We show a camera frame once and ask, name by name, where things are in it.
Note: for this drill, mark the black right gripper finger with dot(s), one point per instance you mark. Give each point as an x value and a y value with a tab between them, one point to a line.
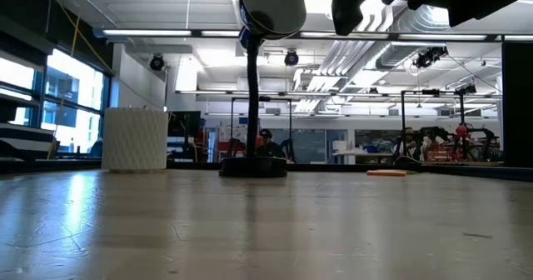
347	13

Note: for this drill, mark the black gooseneck desk lamp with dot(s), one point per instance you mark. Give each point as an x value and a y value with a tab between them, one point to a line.
252	105

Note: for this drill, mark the person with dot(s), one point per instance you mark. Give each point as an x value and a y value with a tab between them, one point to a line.
270	146

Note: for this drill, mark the red and black background robot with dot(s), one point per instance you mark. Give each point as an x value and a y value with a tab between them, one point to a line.
454	144

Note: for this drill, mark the orange sticky note pad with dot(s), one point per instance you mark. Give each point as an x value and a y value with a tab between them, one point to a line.
386	173

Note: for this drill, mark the green sticky note pad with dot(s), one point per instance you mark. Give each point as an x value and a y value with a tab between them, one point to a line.
411	172

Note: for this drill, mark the black monitor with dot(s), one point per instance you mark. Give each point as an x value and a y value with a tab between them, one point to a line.
183	123

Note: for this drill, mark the long ceiling light strip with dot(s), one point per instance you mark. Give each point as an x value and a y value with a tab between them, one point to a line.
145	33

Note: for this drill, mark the white textured cup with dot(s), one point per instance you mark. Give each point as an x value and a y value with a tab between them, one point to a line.
134	140

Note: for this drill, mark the large window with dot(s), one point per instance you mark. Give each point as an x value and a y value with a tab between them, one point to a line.
71	105

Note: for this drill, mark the grey side desk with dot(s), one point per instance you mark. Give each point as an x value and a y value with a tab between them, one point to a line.
25	142

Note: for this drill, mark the silver ventilation duct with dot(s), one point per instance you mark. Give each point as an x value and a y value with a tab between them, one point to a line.
420	21

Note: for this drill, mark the black ceiling camera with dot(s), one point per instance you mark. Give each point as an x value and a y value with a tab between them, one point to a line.
157	62
429	57
291	58

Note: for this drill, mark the black background stand frame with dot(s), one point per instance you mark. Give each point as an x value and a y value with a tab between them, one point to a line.
403	113
290	126

